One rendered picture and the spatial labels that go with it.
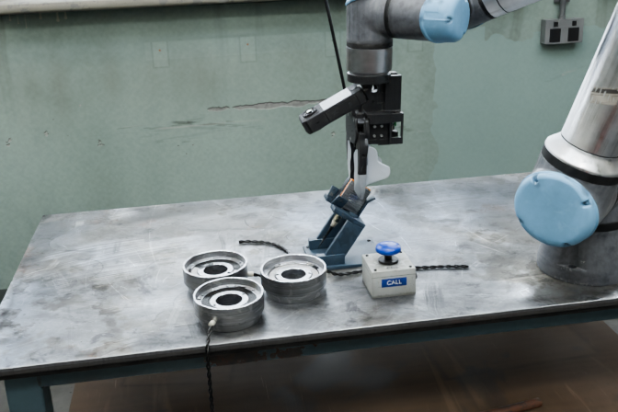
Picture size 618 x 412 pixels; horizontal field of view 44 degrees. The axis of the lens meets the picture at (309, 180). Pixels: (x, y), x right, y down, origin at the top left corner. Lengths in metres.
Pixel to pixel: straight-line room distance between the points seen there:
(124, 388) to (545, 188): 0.85
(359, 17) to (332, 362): 0.67
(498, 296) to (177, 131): 1.77
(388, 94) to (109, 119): 1.67
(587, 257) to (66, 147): 1.99
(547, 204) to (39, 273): 0.85
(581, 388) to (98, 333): 0.85
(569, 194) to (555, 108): 2.03
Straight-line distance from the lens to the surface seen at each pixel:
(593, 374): 1.54
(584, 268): 1.28
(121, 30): 2.72
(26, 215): 2.93
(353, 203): 1.30
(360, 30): 1.21
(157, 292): 1.27
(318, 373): 1.49
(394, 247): 1.20
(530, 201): 1.12
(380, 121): 1.25
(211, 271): 1.28
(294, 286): 1.17
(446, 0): 1.16
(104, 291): 1.30
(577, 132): 1.10
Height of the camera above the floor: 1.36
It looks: 19 degrees down
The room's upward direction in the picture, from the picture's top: 2 degrees counter-clockwise
